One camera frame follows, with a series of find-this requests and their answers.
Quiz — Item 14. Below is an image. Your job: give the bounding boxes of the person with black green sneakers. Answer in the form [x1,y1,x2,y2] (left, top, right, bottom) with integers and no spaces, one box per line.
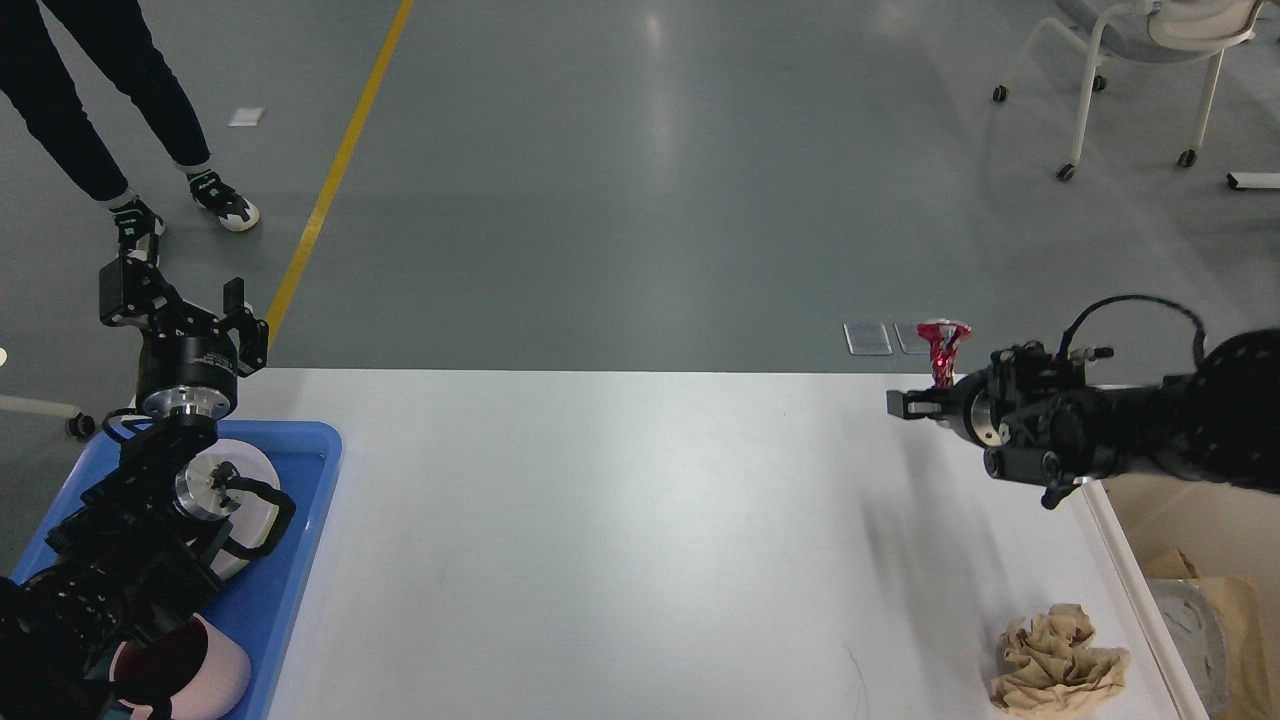
[0,0,261,263]

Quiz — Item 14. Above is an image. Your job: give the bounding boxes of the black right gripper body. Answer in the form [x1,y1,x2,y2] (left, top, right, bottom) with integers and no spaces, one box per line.
[948,369,1005,448]

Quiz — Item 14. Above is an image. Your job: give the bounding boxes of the foil piece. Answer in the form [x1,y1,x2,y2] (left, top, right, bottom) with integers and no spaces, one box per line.
[1147,579,1229,715]

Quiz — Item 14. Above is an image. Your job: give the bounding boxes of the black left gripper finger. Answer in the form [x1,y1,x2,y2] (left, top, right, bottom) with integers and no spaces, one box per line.
[206,277,270,377]
[99,254,197,340]

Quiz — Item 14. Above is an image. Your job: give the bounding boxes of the white plastic bin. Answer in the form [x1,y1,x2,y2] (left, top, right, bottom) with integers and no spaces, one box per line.
[1101,471,1279,700]

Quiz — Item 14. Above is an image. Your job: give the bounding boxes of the blue plastic tray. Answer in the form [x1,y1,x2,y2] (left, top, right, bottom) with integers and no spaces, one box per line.
[8,420,346,720]

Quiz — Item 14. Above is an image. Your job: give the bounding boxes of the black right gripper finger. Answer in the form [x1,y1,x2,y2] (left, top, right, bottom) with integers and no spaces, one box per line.
[886,388,959,421]

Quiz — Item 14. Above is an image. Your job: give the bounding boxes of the crushed red soda can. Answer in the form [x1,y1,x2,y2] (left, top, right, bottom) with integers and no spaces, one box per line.
[915,319,973,389]

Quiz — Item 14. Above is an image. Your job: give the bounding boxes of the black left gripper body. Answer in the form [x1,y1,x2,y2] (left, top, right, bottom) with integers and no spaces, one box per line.
[134,334,238,419]

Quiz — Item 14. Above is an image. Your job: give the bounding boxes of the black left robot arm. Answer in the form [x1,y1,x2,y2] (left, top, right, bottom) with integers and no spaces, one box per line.
[1,255,296,719]

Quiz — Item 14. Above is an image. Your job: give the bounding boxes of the brown paper bag in bin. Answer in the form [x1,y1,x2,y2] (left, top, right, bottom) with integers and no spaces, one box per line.
[1140,550,1277,719]

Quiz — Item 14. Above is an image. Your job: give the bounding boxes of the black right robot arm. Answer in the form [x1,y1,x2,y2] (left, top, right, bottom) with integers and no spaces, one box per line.
[886,297,1279,509]

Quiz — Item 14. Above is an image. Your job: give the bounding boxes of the brown paper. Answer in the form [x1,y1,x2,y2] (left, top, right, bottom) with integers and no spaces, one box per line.
[988,603,1132,719]

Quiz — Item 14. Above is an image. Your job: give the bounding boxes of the pink plate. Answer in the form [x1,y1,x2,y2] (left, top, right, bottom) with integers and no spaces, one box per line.
[201,439,282,582]

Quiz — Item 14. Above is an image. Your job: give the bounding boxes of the white office chair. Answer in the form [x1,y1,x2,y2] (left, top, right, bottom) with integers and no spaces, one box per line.
[992,1,1263,182]

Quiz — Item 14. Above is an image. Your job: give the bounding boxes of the white furniture foot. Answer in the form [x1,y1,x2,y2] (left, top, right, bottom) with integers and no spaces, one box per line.
[1226,170,1280,191]

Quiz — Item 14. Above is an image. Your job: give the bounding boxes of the grey floor socket plate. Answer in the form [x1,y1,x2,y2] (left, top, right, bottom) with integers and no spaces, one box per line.
[893,322,929,355]
[844,322,893,357]

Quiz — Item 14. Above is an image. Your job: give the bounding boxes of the pink ribbed mug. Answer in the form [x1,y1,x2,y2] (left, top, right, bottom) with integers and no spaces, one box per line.
[108,614,251,719]

